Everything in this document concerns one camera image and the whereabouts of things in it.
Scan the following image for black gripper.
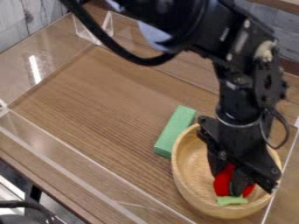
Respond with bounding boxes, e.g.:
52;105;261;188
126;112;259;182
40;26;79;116
198;116;282;197

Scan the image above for red plush fruit green leaf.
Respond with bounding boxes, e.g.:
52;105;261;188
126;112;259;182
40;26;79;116
212;164;257;207

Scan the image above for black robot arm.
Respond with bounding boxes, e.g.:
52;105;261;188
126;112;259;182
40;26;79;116
111;0;287;196

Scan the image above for wooden bowl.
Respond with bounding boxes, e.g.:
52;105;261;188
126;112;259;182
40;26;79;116
172;124;274;220

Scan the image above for green rectangular block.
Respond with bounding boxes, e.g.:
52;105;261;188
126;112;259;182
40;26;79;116
154;106;196;158

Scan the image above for black table leg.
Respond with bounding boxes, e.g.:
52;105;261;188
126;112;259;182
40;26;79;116
30;185;43;202

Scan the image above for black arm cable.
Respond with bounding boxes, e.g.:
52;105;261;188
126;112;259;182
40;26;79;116
58;0;184;67

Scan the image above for clear acrylic tray wall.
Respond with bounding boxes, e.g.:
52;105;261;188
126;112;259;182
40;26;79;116
0;101;196;224

